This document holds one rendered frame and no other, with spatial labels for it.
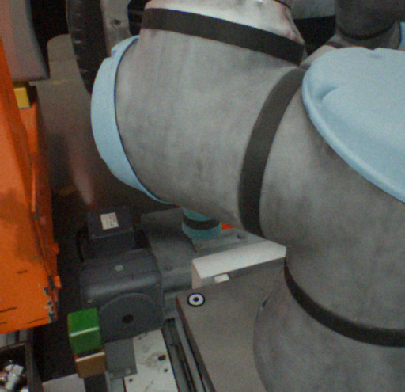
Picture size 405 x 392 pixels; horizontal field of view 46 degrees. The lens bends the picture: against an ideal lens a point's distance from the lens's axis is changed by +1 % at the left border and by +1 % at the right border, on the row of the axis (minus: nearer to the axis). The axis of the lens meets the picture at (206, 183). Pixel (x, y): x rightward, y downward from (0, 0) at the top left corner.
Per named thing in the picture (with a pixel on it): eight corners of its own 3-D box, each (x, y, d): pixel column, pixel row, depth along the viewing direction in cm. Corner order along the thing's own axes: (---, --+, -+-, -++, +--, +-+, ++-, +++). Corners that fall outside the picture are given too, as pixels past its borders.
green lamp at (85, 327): (100, 325, 65) (97, 305, 63) (104, 348, 62) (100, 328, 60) (70, 333, 64) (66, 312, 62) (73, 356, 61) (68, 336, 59)
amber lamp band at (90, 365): (105, 348, 68) (102, 329, 66) (108, 372, 65) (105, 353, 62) (76, 355, 67) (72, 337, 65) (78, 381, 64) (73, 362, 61)
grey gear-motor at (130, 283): (141, 264, 153) (132, 173, 134) (172, 375, 119) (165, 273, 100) (84, 276, 148) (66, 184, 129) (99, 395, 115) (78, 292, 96)
